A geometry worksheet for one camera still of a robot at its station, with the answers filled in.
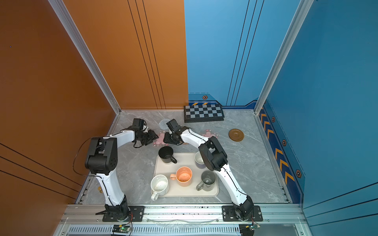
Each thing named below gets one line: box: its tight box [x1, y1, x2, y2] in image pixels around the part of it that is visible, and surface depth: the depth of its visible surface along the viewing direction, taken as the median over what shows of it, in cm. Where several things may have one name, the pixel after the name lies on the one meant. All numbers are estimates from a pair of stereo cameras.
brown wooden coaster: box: [228, 128, 245, 142], surface depth 107 cm
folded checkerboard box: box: [183, 103, 225, 123], surface depth 115 cm
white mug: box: [150, 174, 170, 202], surface depth 79 cm
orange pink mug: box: [169, 166, 193, 187], surface depth 82 cm
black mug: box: [158, 146, 178, 164], surface depth 88 cm
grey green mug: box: [195, 170, 217, 192], surface depth 76 cm
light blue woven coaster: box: [158, 118, 171, 130], surface depth 114 cm
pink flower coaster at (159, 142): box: [152, 130, 169, 148], surface depth 102 cm
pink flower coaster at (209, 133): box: [202, 128, 219, 139], surface depth 107 cm
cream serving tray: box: [153, 152, 220, 198], surface depth 84 cm
